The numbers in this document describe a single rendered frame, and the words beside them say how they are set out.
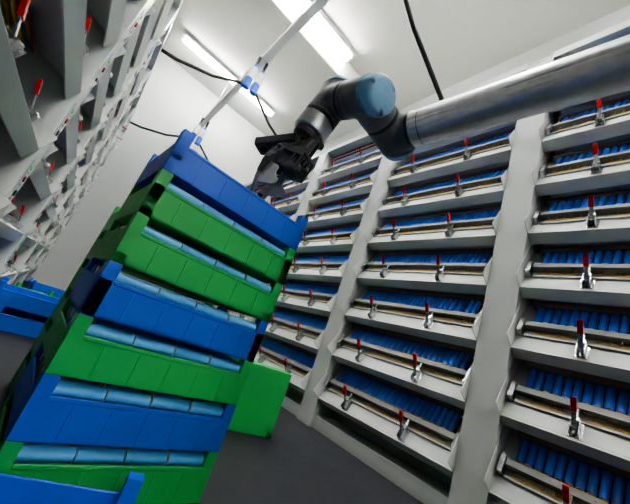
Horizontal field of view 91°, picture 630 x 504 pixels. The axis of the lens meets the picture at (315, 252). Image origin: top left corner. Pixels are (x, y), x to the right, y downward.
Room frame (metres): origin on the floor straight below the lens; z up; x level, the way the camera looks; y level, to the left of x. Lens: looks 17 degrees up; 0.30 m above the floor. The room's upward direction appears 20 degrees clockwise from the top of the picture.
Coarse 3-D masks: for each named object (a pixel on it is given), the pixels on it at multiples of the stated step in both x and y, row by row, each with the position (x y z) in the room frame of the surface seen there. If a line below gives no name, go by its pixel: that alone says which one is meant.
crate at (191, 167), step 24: (144, 168) 0.60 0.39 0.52; (168, 168) 0.46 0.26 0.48; (192, 168) 0.48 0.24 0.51; (216, 168) 0.50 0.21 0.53; (192, 192) 0.52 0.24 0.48; (216, 192) 0.51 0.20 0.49; (240, 192) 0.53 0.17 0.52; (240, 216) 0.55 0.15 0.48; (264, 216) 0.58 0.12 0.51; (288, 240) 0.62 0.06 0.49
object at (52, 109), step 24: (144, 0) 0.75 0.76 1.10; (96, 24) 0.72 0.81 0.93; (24, 48) 0.68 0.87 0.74; (96, 48) 0.74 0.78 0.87; (120, 48) 0.83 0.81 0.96; (24, 72) 0.70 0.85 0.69; (48, 72) 0.72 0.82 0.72; (96, 72) 0.77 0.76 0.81; (48, 96) 0.73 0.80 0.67; (72, 96) 0.75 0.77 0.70; (0, 120) 0.71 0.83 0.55; (48, 120) 0.75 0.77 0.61; (0, 144) 0.72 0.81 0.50; (48, 144) 0.81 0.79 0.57; (0, 168) 0.74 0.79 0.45; (24, 168) 0.76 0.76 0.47; (0, 192) 0.75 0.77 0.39
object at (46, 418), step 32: (32, 384) 0.48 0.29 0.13; (32, 416) 0.46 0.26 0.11; (64, 416) 0.48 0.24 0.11; (96, 416) 0.50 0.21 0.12; (128, 416) 0.53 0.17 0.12; (160, 416) 0.56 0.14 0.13; (192, 416) 0.59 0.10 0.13; (224, 416) 0.63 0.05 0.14; (160, 448) 0.57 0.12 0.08; (192, 448) 0.61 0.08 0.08
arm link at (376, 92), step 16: (352, 80) 0.56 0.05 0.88; (368, 80) 0.52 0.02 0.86; (384, 80) 0.53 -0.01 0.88; (336, 96) 0.60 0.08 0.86; (352, 96) 0.56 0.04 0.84; (368, 96) 0.54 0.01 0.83; (384, 96) 0.55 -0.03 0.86; (336, 112) 0.63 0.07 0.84; (352, 112) 0.60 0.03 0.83; (368, 112) 0.57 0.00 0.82; (384, 112) 0.56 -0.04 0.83; (368, 128) 0.62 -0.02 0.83
